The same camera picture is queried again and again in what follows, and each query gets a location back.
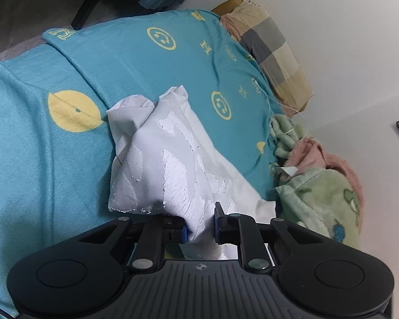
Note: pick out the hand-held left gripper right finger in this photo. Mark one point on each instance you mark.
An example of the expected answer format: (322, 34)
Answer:
(219, 229)

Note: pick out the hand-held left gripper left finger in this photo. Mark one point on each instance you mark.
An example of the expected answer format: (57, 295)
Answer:
(176, 231)

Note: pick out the white T-shirt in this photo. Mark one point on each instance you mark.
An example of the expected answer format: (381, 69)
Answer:
(173, 159)

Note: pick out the green fleece blanket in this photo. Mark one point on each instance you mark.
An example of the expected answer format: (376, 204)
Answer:
(316, 199)

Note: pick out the pink fleece blanket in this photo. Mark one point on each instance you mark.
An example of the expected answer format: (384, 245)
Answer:
(314, 156)

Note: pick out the teal patterned bed sheet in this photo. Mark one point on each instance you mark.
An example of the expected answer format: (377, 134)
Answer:
(36, 172)

